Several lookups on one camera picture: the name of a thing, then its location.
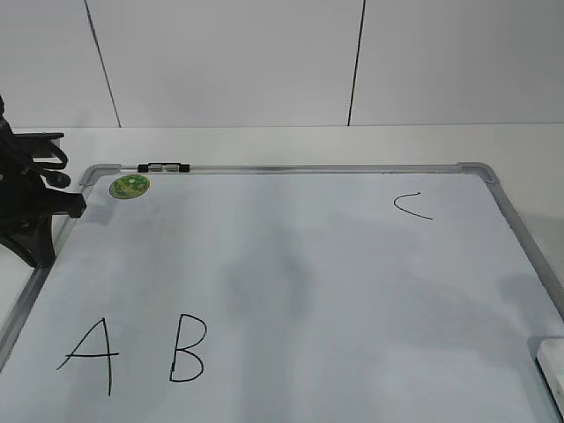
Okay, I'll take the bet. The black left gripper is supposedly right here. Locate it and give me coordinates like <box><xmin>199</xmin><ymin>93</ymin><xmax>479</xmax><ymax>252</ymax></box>
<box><xmin>1</xmin><ymin>132</ymin><xmax>86</xmax><ymax>268</ymax></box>

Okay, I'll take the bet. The white whiteboard eraser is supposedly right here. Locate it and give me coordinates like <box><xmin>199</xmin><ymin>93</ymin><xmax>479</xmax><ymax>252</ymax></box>
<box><xmin>536</xmin><ymin>338</ymin><xmax>563</xmax><ymax>396</ymax></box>

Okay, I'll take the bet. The round green magnet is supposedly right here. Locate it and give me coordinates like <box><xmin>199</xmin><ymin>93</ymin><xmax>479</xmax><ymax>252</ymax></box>
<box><xmin>108</xmin><ymin>174</ymin><xmax>151</xmax><ymax>200</ymax></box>

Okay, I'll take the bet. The black silver hanger clip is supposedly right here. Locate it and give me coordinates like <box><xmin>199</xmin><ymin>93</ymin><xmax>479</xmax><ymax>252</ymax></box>
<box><xmin>137</xmin><ymin>163</ymin><xmax>190</xmax><ymax>174</ymax></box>

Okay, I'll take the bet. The white aluminium-framed whiteboard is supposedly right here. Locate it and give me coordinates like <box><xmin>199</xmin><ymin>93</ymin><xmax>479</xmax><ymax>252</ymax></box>
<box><xmin>1</xmin><ymin>164</ymin><xmax>563</xmax><ymax>422</ymax></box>

